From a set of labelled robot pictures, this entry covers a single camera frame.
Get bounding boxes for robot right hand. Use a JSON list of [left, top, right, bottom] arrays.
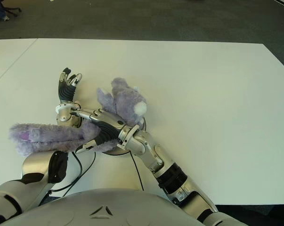
[[71, 109, 133, 154]]

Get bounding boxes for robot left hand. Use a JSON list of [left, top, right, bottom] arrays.
[[58, 67, 83, 104]]

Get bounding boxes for purple plush bunny doll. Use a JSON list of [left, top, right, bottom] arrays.
[[8, 77, 148, 157]]

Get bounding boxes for white plate black rim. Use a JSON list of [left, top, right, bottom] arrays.
[[103, 117, 147, 156]]

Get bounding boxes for silver robot torso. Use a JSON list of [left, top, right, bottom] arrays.
[[2, 188, 203, 226]]

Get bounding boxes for black office chair base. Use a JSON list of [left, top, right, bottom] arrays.
[[4, 4, 22, 17]]

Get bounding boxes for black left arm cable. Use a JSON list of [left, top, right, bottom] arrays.
[[49, 150, 97, 196]]

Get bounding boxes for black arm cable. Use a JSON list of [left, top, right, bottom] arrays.
[[130, 152, 145, 191], [49, 150, 97, 196]]

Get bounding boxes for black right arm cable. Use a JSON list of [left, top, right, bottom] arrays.
[[130, 152, 145, 191]]

